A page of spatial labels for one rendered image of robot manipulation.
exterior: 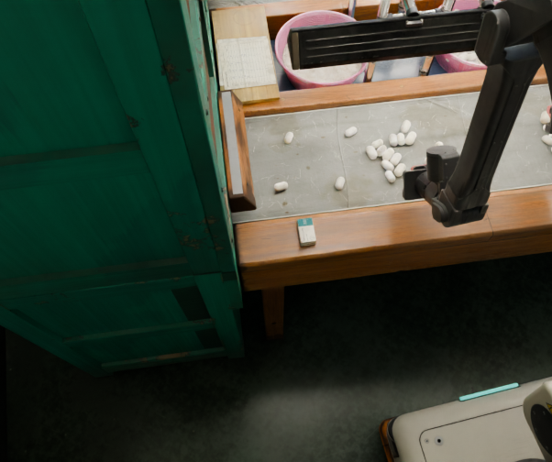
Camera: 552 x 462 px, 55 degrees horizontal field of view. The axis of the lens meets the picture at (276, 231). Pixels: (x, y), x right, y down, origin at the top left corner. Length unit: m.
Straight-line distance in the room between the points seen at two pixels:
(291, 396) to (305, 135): 0.92
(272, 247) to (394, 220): 0.29
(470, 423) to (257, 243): 0.84
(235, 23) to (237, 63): 0.15
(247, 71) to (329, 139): 0.29
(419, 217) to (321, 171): 0.26
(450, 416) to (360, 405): 0.36
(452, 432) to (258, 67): 1.14
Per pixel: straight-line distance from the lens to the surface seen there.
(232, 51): 1.50
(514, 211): 1.34
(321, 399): 1.87
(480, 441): 1.67
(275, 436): 1.86
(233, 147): 1.20
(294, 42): 1.07
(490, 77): 0.84
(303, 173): 1.30
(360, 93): 1.43
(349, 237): 1.21
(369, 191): 1.30
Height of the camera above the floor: 1.85
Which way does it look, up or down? 65 degrees down
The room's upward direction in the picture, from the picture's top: 1 degrees counter-clockwise
